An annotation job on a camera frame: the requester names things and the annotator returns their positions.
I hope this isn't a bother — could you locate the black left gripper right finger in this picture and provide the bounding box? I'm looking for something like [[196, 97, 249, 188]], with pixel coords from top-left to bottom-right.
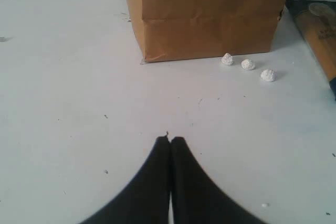
[[171, 137, 263, 224]]

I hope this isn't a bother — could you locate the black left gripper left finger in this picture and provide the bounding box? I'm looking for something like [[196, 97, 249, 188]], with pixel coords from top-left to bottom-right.
[[83, 136, 171, 223]]

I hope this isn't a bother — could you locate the brown paper shopping bag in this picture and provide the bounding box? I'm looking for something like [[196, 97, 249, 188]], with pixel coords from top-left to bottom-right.
[[127, 0, 285, 62]]

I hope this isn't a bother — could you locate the spaghetti package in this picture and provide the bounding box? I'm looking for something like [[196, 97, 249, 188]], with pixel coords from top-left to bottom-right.
[[285, 0, 335, 93]]

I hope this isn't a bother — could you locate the white paper ball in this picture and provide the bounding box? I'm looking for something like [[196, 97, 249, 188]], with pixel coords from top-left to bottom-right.
[[241, 59, 255, 71], [260, 69, 276, 82], [221, 53, 234, 66]]

